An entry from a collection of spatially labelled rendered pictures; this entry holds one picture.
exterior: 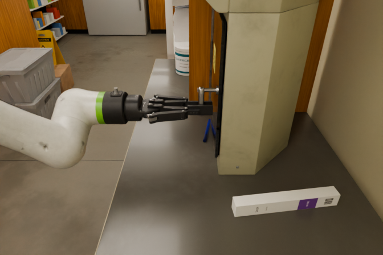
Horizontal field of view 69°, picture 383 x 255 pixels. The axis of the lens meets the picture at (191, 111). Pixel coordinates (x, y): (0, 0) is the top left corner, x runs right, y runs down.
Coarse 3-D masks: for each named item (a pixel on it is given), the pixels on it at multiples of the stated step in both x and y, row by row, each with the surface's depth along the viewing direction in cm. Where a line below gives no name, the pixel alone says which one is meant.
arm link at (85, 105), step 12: (60, 96) 75; (72, 96) 74; (84, 96) 75; (96, 96) 75; (60, 108) 72; (72, 108) 72; (84, 108) 73; (96, 108) 74; (84, 120) 72; (96, 120) 75
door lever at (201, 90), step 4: (200, 88) 75; (204, 88) 75; (208, 88) 75; (212, 88) 75; (216, 88) 74; (200, 92) 75; (204, 92) 75; (216, 92) 75; (200, 96) 76; (200, 100) 76; (200, 104) 77; (200, 116) 79
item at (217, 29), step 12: (216, 12) 78; (216, 24) 78; (216, 36) 78; (216, 48) 78; (216, 60) 78; (216, 72) 78; (216, 84) 78; (216, 96) 77; (216, 108) 77; (216, 120) 77; (216, 132) 77; (216, 144) 79; (216, 156) 82
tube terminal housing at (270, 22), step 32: (256, 0) 59; (288, 0) 61; (256, 32) 62; (288, 32) 66; (256, 64) 66; (288, 64) 73; (224, 96) 71; (256, 96) 71; (288, 96) 81; (224, 128) 76; (256, 128) 76; (288, 128) 91; (224, 160) 81; (256, 160) 81
